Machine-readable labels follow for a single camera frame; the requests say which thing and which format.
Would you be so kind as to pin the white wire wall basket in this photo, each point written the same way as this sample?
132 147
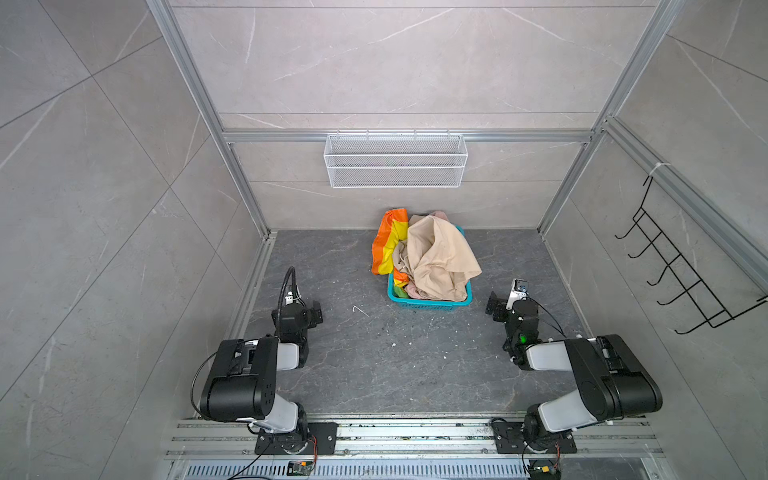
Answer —
369 161

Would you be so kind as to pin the pink shorts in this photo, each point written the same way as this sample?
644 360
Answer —
417 217

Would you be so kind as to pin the teal plastic basket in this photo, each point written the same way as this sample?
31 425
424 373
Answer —
426 300

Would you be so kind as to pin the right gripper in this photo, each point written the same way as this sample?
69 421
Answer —
497 306

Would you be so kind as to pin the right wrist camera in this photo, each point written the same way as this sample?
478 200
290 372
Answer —
519 291

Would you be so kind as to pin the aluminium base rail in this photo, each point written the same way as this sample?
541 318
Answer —
420 446

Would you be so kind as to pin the rainbow striped shorts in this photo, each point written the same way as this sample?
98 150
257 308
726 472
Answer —
389 251

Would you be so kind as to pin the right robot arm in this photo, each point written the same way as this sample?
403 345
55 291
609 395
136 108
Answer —
610 381

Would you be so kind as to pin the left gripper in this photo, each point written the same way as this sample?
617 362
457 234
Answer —
312 312

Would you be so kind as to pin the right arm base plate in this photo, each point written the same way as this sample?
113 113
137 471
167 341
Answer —
522 437

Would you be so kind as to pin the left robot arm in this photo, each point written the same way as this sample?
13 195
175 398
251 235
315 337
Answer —
241 385

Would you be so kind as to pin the aluminium frame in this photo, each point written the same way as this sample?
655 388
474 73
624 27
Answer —
565 107

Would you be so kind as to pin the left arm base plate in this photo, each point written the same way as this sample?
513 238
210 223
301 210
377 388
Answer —
314 437

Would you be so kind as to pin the black wire hook rack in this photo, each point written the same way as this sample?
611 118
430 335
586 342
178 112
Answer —
692 286

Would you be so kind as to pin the beige shorts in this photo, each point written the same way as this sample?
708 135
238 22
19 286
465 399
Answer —
441 258

